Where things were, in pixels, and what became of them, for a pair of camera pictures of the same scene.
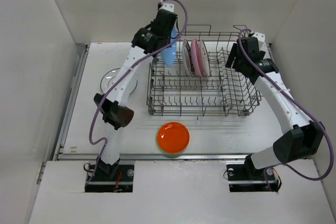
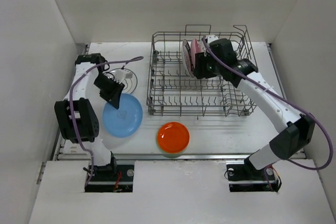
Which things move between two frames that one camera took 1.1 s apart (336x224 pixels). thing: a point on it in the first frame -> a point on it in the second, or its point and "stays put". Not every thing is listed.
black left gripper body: (167, 38) -> (109, 87)
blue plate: (168, 55) -> (125, 121)
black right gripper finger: (232, 55) -> (199, 63)
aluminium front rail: (94, 157) stays put
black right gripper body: (238, 63) -> (212, 67)
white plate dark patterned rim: (188, 58) stays put
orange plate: (173, 137) stays put
